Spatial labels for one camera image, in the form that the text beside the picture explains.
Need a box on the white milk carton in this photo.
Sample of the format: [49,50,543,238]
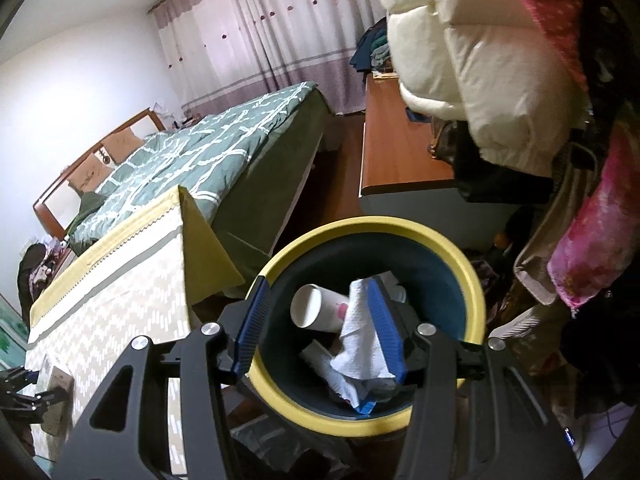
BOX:
[290,284,352,333]

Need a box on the wooden bed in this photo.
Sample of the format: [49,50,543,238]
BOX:
[32,81,342,281]

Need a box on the dark brown handbag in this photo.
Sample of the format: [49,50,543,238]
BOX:
[430,120,556,204]

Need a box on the dark green cloth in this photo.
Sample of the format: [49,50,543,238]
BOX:
[77,192,108,222]

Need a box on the tan pillow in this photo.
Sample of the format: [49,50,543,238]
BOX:
[67,155,116,196]
[102,127,143,166]

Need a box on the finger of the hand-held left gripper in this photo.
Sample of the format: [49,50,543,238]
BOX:
[0,386,69,415]
[0,367,42,387]

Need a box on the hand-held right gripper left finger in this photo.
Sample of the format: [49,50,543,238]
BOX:
[52,275,273,480]

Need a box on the green checked quilt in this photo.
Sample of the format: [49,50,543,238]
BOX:
[67,82,321,256]

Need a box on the white paper towel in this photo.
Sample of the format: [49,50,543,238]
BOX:
[320,275,401,411]

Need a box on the dark blue yellow-rimmed bin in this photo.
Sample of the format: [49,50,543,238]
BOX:
[242,216,487,438]

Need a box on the black coat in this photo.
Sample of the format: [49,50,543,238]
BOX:
[560,285,640,426]

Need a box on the dark jacket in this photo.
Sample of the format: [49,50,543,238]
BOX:
[17,242,48,311]

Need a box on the wooden desk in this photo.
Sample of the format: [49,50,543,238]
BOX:
[357,72,506,241]

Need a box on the glass wardrobe sliding door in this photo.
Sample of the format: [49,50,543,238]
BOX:
[0,290,31,357]

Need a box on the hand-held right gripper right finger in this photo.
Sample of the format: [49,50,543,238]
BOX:
[357,279,583,480]

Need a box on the pile of dark clothes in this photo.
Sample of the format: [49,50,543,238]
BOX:
[349,22,393,73]

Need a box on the small brown white box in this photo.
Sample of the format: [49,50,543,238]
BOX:
[39,354,76,436]

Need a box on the red puffer jacket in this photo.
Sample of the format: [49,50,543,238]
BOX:
[495,0,593,93]

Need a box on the beige cloth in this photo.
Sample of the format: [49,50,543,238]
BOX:
[515,160,601,307]

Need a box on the cream puffer jacket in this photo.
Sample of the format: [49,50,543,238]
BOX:
[367,0,591,178]

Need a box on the patterned green beige tablecloth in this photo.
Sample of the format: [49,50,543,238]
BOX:
[25,185,246,480]

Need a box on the pink floral cloth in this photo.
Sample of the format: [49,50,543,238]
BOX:
[547,130,640,316]

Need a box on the pink white curtain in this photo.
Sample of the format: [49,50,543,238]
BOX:
[147,0,396,116]

